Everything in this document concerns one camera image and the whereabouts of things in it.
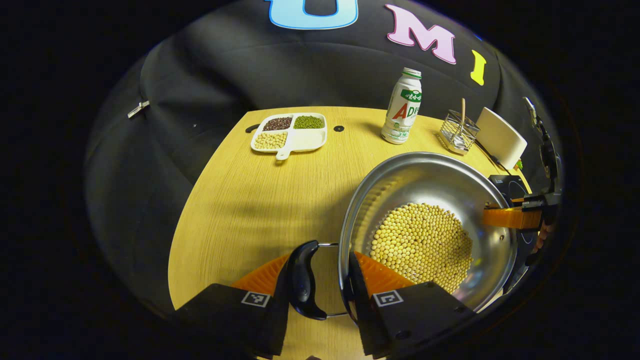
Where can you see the black backdrop cloth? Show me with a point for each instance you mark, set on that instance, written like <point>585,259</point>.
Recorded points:
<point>200,75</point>

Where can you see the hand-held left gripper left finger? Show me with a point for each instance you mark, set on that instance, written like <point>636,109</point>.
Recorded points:
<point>277,325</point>

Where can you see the white drink bottle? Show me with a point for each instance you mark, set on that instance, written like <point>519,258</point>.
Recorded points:
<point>400,120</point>

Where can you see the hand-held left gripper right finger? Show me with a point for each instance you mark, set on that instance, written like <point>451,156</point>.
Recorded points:
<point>362,320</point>

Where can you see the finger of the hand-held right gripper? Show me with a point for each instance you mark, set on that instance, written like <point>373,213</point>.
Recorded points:
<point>542,201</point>
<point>505,218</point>

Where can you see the wooden spoon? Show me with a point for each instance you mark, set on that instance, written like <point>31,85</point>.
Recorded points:
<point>463,110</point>

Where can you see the silver cloth clip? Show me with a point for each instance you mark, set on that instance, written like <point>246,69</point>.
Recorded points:
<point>137,109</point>

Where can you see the small black oval piece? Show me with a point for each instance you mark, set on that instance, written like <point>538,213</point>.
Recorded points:
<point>251,128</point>

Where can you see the white toaster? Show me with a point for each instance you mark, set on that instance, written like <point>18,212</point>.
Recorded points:
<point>500,137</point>

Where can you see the black induction cooktop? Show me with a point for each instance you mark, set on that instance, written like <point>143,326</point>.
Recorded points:
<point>510,186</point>

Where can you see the stainless steel pot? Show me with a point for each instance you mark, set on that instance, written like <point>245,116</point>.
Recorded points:
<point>425,175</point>

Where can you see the white divided bean dish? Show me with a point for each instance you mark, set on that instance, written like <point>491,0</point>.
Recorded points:
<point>307,140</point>

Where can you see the heap of soybeans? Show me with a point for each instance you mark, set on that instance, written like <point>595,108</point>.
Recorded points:
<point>420,240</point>

